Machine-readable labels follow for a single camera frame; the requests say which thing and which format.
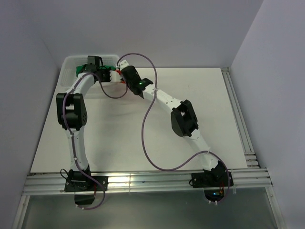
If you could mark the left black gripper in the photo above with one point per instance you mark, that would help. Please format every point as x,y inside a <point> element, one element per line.
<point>107,70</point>

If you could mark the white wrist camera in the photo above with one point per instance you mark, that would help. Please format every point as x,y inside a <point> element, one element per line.
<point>123,64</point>
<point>114,77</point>

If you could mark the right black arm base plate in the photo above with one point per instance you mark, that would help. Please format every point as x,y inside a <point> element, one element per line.
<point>210,179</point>

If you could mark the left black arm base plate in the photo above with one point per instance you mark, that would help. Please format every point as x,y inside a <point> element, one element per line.
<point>78,182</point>

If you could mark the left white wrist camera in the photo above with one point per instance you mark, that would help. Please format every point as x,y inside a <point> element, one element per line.
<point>114,77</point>

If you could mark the front aluminium rail frame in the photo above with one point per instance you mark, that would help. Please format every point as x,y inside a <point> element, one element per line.
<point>156,181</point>

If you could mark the rolled green t shirt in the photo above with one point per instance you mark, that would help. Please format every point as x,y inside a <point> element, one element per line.
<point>81,68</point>

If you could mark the orange polo t shirt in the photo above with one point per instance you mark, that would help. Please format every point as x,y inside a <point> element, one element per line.
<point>121,76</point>

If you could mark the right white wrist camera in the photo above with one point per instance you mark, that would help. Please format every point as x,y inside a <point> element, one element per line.
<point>123,64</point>

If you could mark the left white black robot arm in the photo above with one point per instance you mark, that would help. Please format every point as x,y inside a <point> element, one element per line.
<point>72,113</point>

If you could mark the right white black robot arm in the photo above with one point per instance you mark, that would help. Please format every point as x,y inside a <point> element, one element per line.
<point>184,123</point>

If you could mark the white perforated plastic basket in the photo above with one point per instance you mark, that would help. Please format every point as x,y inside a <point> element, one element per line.
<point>68,70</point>

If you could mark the right side aluminium rail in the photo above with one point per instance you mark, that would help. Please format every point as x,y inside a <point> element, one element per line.
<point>248,149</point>

